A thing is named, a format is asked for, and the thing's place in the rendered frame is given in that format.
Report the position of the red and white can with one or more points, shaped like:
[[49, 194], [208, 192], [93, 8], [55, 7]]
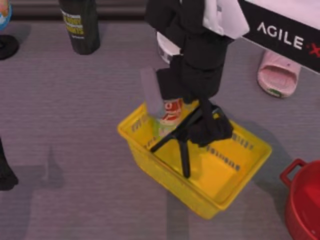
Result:
[[172, 113]]

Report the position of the yellow plastic basket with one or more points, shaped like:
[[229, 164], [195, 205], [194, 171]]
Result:
[[220, 180]]

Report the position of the white cylindrical container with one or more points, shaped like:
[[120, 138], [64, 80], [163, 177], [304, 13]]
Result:
[[166, 48]]

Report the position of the pink slipper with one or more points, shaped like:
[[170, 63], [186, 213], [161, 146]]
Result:
[[277, 77]]

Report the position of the black bottle with yellow text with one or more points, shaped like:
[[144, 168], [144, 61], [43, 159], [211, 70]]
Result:
[[81, 27]]

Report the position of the globe on black stand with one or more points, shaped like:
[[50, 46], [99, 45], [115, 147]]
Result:
[[6, 46]]

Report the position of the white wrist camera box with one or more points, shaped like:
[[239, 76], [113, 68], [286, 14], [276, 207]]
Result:
[[226, 18]]

